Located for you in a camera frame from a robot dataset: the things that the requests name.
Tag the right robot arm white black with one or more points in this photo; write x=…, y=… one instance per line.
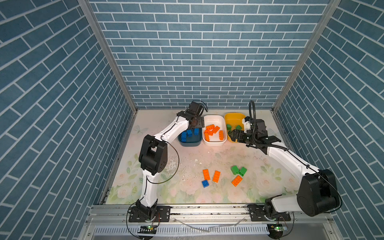
x=317, y=192

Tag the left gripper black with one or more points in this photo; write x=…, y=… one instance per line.
x=200, y=121

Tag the blue lego square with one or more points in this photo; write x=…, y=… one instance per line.
x=196, y=131

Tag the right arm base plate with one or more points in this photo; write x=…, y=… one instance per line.
x=261, y=213

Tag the yellow plastic bin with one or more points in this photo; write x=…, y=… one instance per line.
x=234, y=119

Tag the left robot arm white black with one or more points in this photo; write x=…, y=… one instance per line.
x=153, y=156

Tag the dark teal plastic bin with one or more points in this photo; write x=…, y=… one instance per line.
x=192, y=141

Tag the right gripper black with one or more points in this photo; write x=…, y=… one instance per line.
x=240, y=133

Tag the long blue lego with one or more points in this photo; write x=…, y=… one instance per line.
x=184, y=137

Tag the small blue lego bottom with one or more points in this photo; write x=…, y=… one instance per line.
x=205, y=183

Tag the orange lego horizontal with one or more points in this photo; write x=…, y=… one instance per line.
x=210, y=127

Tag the aluminium front rail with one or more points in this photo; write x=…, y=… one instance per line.
x=214, y=214

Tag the orange lego long top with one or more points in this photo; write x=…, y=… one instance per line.
x=221, y=135

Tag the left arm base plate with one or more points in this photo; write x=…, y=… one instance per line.
x=145, y=214

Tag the white plastic bin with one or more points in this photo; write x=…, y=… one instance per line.
x=217, y=121

